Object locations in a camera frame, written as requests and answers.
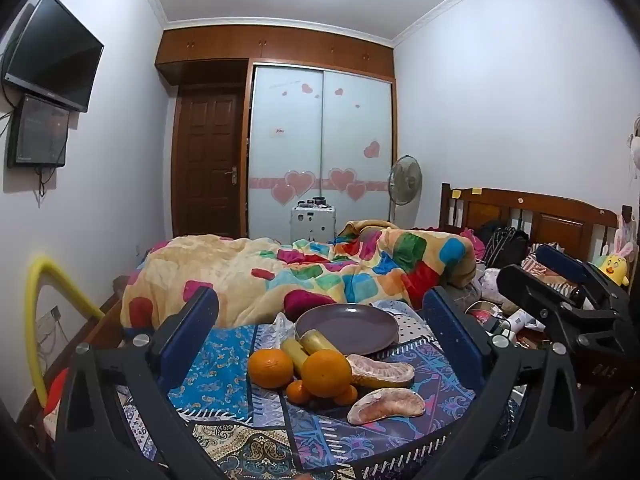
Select yellow foam tube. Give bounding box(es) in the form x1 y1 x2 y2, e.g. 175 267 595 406
25 256 106 408

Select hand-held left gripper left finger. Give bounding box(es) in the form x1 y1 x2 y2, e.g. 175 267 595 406
55 287 221 480

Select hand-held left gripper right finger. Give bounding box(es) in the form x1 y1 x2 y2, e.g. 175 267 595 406
422 285 588 480

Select standing electric fan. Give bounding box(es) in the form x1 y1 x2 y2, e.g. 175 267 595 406
388 155 423 223

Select pink bunny plush toy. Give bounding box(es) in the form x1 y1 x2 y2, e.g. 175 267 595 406
614 214 637 261

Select black wall television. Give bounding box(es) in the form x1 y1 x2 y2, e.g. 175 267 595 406
4 0 105 113

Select peeled pomelo piece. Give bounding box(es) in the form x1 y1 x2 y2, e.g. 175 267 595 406
346 353 416 390
347 387 426 425

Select large orange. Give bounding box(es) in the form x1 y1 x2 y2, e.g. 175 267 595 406
301 350 352 399
248 347 294 389

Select yellow chick plush toy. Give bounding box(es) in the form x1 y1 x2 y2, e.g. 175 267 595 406
592 254 632 287

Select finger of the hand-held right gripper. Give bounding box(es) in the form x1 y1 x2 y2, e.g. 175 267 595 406
497 264 621 333
537 244 632 311

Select colourful patchwork blanket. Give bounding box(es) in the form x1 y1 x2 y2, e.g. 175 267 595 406
120 220 478 328

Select yellow banana piece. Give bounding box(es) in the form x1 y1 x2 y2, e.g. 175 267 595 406
299 329 341 356
280 338 310 376

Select blue patterned cloth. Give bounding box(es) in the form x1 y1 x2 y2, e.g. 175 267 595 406
120 322 481 480

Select wooden wardrobe with heart stickers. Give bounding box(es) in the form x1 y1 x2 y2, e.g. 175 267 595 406
155 25 398 241

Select black polka dot cloth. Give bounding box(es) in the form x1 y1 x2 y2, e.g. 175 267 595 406
372 300 436 343

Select white hard case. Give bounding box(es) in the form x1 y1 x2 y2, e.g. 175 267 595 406
290 197 337 245

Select black backpack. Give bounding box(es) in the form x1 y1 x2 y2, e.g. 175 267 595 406
482 226 530 268

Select clear plastic bag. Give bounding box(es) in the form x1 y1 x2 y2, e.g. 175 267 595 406
270 312 299 351

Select brown wooden door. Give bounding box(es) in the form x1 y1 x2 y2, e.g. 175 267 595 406
171 85 248 239

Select wooden bed headboard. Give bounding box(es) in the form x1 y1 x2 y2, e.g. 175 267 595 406
439 183 621 261

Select purple plate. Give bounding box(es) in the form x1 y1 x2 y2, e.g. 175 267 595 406
295 303 401 356

